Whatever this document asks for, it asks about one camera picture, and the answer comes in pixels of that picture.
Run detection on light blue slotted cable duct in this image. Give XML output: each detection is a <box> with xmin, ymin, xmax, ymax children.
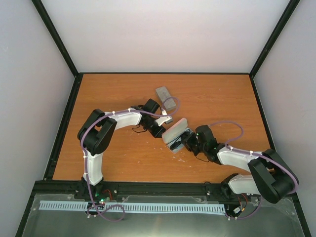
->
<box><xmin>38</xmin><ymin>200</ymin><xmax>225</xmax><ymax>215</ymax></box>

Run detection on grey glasses case teal lining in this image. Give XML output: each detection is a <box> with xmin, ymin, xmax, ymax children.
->
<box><xmin>155</xmin><ymin>86</ymin><xmax>176</xmax><ymax>112</ymax></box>

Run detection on pink glasses case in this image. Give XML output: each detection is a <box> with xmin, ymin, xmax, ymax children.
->
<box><xmin>162</xmin><ymin>118</ymin><xmax>188</xmax><ymax>154</ymax></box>

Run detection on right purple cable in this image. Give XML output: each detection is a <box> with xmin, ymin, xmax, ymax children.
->
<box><xmin>208</xmin><ymin>120</ymin><xmax>299</xmax><ymax>220</ymax></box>

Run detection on black frame glasses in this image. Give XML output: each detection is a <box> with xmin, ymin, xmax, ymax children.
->
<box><xmin>166</xmin><ymin>128</ymin><xmax>192</xmax><ymax>153</ymax></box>

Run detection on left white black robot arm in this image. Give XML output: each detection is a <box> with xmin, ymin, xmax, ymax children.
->
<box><xmin>78</xmin><ymin>99</ymin><xmax>172</xmax><ymax>199</ymax></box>

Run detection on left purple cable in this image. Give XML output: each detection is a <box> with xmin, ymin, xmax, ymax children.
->
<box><xmin>81</xmin><ymin>96</ymin><xmax>180</xmax><ymax>222</ymax></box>

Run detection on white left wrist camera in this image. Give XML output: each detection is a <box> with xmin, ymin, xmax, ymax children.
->
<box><xmin>156</xmin><ymin>116</ymin><xmax>173</xmax><ymax>126</ymax></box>

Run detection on purple cable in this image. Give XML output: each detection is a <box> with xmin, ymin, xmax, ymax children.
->
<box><xmin>81</xmin><ymin>96</ymin><xmax>180</xmax><ymax>222</ymax></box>
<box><xmin>208</xmin><ymin>120</ymin><xmax>299</xmax><ymax>220</ymax></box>

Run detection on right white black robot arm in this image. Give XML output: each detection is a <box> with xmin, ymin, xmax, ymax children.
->
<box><xmin>181</xmin><ymin>125</ymin><xmax>299</xmax><ymax>203</ymax></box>

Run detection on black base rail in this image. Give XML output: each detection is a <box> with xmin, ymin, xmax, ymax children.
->
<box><xmin>76</xmin><ymin>180</ymin><xmax>242</xmax><ymax>201</ymax></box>

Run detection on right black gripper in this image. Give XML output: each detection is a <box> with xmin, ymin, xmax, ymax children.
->
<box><xmin>181</xmin><ymin>132</ymin><xmax>206</xmax><ymax>156</ymax></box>

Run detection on black cage frame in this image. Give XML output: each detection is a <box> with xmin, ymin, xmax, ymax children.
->
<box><xmin>16</xmin><ymin>0</ymin><xmax>300</xmax><ymax>237</ymax></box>

